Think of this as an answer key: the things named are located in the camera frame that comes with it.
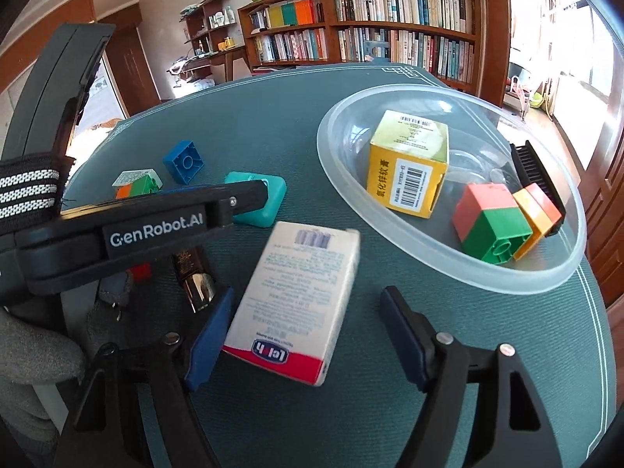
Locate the black bottle with silver cap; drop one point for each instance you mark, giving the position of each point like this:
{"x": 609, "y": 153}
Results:
{"x": 195, "y": 282}

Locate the clear plastic bowl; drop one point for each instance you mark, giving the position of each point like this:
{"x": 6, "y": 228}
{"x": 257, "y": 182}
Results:
{"x": 351, "y": 156}

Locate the brown wooden door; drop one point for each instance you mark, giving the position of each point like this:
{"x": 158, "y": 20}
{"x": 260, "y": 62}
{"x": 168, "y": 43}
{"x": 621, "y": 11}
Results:
{"x": 131, "y": 68}

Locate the small wooden shelf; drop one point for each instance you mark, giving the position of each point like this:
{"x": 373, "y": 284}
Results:
{"x": 214, "y": 53}

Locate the dark grey chair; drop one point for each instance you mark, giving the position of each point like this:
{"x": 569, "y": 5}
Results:
{"x": 44, "y": 87}

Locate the blue building block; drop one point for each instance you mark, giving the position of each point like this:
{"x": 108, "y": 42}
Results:
{"x": 183, "y": 161}

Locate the black comb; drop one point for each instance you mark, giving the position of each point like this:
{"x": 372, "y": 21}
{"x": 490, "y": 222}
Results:
{"x": 531, "y": 165}

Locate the green desktop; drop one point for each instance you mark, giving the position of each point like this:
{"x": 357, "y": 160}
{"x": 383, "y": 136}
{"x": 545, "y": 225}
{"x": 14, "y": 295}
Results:
{"x": 317, "y": 424}

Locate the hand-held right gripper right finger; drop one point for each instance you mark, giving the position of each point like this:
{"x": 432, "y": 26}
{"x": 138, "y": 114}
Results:
{"x": 404, "y": 336}

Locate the small orange and green block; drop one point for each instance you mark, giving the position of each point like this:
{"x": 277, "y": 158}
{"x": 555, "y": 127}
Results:
{"x": 141, "y": 187}

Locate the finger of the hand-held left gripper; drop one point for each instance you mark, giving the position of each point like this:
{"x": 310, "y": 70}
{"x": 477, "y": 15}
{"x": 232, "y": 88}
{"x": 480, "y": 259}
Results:
{"x": 243, "y": 200}

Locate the white box with red stripe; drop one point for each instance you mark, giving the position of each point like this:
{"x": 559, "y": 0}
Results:
{"x": 292, "y": 302}

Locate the wooden door frame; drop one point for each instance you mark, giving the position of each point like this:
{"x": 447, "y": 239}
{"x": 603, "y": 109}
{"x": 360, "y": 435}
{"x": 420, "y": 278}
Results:
{"x": 495, "y": 34}

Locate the salmon and green block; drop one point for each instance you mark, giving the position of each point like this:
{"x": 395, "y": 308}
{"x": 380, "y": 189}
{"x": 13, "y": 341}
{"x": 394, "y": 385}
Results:
{"x": 487, "y": 234}

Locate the panelled wooden door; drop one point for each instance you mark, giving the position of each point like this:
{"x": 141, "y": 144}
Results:
{"x": 604, "y": 214}

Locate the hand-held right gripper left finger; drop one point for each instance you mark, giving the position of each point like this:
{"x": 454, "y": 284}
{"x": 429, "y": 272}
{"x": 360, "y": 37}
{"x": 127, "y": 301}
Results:
{"x": 209, "y": 336}

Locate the yellow medicine box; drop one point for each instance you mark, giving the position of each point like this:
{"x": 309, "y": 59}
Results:
{"x": 404, "y": 175}

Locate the large wooden bookshelf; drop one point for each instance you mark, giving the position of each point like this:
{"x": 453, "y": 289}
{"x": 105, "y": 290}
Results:
{"x": 329, "y": 19}

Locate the rows of books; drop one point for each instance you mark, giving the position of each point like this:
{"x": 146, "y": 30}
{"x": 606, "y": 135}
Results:
{"x": 390, "y": 5}

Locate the person's left hand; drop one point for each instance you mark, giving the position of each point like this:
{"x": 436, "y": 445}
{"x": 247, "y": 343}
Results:
{"x": 34, "y": 351}

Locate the red building block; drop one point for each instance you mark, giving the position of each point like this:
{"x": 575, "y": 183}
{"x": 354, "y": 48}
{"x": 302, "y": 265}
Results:
{"x": 141, "y": 273}

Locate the teal case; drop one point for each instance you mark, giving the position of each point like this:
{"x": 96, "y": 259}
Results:
{"x": 275, "y": 195}

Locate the yellow and orange block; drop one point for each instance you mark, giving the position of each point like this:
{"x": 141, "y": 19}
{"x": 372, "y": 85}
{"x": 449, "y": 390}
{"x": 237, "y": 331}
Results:
{"x": 534, "y": 209}

